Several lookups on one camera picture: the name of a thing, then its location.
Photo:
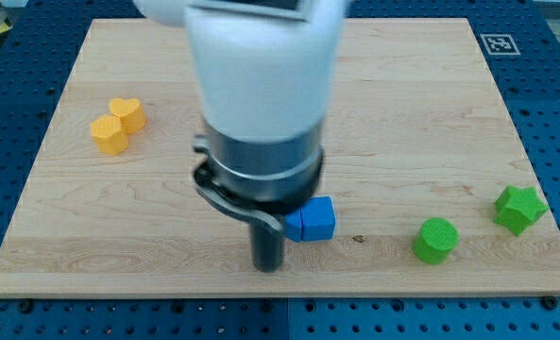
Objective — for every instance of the green cylinder block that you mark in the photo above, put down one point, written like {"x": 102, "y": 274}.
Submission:
{"x": 435, "y": 240}

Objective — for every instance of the yellow heart block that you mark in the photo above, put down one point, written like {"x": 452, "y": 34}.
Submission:
{"x": 130, "y": 112}

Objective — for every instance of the blue triangle block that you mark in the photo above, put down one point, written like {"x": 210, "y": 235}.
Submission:
{"x": 294, "y": 226}

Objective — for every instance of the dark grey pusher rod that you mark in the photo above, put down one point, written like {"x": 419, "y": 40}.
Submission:
{"x": 267, "y": 248}

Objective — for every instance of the blue cube block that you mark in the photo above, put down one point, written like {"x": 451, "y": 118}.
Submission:
{"x": 318, "y": 219}

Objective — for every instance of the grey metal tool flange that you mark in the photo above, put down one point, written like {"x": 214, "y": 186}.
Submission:
{"x": 258, "y": 182}

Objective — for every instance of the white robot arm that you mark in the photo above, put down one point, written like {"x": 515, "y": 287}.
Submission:
{"x": 264, "y": 71}

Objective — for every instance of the yellow pentagon block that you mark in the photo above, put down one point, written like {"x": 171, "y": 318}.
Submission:
{"x": 109, "y": 135}

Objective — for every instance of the fiducial marker tag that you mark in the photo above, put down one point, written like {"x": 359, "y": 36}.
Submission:
{"x": 498, "y": 44}

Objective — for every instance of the wooden board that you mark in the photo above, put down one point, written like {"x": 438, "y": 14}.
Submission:
{"x": 417, "y": 129}

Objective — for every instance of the green star block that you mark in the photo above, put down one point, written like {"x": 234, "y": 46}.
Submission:
{"x": 518, "y": 208}

